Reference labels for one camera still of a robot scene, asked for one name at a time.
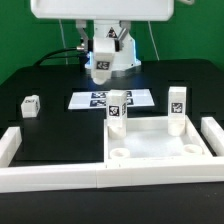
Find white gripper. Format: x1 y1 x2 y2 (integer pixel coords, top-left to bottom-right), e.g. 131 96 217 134
30 0 174 52

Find white square tabletop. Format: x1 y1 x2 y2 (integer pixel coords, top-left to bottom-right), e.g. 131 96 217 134
104 116 212 160

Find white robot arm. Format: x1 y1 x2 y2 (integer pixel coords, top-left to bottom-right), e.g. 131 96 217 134
30 0 174 83

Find white marker sheet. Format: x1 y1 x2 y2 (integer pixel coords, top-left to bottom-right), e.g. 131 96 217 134
68 89 154 110

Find white U-shaped fence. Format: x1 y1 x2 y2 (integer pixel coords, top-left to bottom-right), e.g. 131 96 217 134
0 117 224 193

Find black cable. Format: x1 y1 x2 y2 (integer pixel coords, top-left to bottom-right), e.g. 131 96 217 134
32 39 91 72

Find white cable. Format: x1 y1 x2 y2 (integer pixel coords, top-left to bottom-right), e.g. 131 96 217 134
58 19 69 66
147 20 161 62

